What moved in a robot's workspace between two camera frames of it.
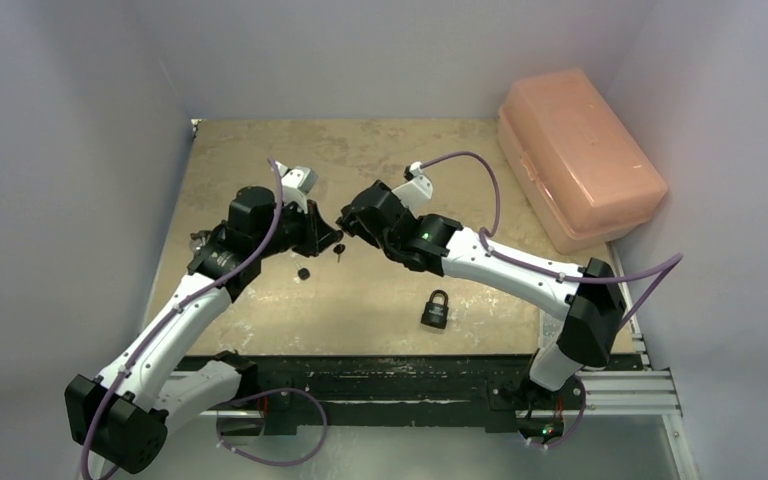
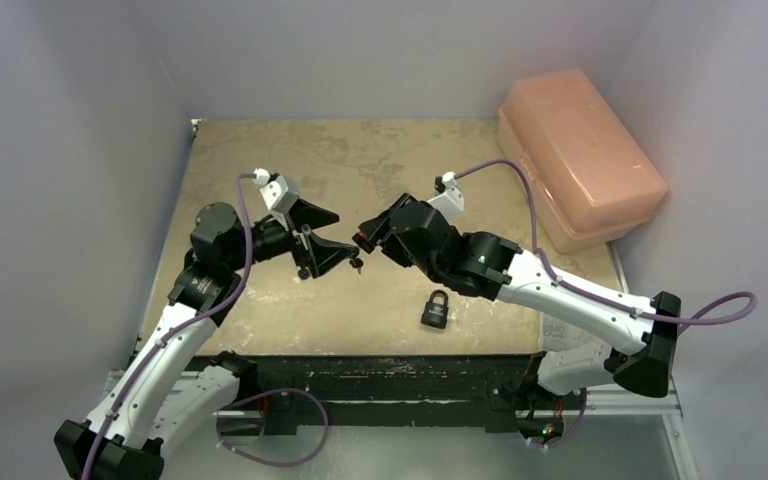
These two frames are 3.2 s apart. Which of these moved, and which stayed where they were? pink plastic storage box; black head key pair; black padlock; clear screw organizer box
Moved: black head key pair
Stayed: pink plastic storage box; clear screw organizer box; black padlock
